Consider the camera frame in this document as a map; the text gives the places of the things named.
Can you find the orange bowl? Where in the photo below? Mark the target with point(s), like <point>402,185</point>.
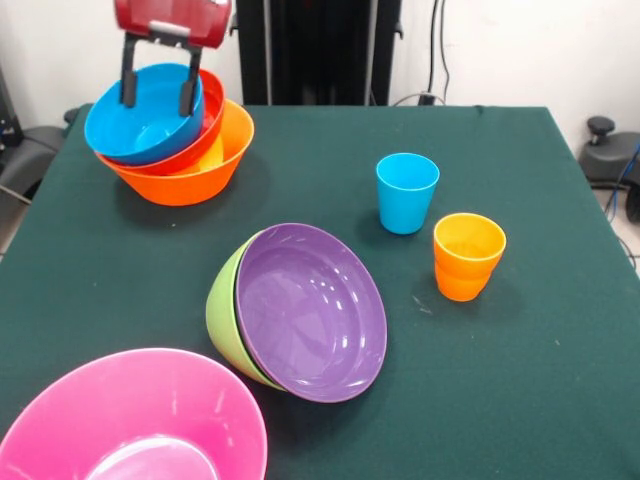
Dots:
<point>190,190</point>

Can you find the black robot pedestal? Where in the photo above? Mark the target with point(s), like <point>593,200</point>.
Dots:
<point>310,50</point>

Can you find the red bowl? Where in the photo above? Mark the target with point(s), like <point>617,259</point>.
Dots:
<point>212,100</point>

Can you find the black chair base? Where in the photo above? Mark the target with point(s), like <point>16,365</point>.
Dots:
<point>607,155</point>

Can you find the small translucent blue bowl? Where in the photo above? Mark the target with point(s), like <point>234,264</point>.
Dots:
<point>150,136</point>

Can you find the pink bowl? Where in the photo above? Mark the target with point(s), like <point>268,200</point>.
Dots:
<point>140,400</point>

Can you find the large blue bowl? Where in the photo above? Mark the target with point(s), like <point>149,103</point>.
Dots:
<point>105,130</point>

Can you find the orange cup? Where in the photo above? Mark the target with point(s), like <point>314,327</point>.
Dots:
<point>462,290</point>
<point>467,245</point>

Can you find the blue cup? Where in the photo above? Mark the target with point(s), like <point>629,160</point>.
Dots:
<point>407,200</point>

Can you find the green bowl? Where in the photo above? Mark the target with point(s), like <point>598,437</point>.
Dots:
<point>222,320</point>

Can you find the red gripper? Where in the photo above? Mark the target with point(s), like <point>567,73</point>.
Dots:
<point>170,12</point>

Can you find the purple bowl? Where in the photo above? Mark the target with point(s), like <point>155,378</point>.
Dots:
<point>310,320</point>

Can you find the dark green table cloth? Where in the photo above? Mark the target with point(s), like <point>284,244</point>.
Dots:
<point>500,375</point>

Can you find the black office chair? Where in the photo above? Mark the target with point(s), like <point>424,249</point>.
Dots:
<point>30,150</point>

